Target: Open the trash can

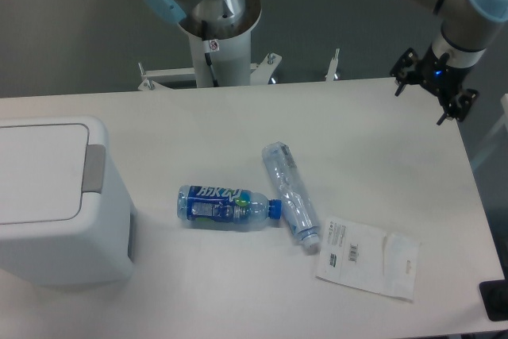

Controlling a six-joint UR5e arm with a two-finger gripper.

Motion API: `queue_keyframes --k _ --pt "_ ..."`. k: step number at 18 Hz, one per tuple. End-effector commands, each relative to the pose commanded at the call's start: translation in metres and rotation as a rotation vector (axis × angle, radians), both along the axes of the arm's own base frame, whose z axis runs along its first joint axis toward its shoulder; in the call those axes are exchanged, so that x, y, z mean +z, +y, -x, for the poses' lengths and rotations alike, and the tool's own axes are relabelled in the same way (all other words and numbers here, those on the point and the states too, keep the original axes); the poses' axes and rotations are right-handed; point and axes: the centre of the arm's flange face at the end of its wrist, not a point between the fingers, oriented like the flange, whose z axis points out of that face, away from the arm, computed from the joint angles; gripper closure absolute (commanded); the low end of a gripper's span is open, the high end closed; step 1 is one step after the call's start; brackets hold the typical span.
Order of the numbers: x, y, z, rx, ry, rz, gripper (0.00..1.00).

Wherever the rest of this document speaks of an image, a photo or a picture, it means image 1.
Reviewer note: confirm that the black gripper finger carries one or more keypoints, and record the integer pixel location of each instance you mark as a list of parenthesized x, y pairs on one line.
[(457, 106), (405, 71)]

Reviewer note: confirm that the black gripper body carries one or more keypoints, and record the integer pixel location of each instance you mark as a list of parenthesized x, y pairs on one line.
[(439, 78)]

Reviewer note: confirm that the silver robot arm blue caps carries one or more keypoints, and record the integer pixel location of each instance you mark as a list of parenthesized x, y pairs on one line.
[(468, 28)]

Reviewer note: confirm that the white trash can lid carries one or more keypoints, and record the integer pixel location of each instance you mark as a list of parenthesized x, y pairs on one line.
[(46, 169)]

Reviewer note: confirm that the white plastic trash can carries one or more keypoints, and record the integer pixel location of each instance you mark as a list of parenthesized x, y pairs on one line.
[(95, 246)]

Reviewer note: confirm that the clear crushed plastic bottle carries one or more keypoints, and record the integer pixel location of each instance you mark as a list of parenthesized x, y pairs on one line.
[(297, 207)]

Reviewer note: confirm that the white paper packaging card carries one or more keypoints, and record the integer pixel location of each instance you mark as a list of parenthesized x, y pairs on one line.
[(368, 258)]

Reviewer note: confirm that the black device at table edge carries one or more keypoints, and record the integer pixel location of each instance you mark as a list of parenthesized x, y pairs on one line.
[(494, 296)]

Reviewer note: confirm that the blue label drink bottle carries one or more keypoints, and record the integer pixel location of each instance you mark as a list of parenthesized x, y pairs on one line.
[(224, 205)]

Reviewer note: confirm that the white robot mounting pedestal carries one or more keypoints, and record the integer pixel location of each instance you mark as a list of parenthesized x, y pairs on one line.
[(216, 63)]

